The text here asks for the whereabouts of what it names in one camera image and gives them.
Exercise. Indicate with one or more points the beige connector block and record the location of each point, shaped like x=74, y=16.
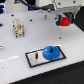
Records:
x=18, y=27

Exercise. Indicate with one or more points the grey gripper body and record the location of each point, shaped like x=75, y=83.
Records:
x=65, y=6

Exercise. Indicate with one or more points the black framed peg base plate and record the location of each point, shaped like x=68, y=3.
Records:
x=41, y=59

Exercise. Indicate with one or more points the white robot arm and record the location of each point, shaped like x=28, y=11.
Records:
x=46, y=5

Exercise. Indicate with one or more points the red gear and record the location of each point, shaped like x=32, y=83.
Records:
x=64, y=22

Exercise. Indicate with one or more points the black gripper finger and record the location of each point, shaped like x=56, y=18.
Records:
x=58, y=20
x=71, y=17

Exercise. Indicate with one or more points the left metal peg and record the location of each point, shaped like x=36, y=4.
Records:
x=36, y=56

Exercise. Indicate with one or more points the blue gear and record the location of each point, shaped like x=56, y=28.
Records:
x=51, y=53

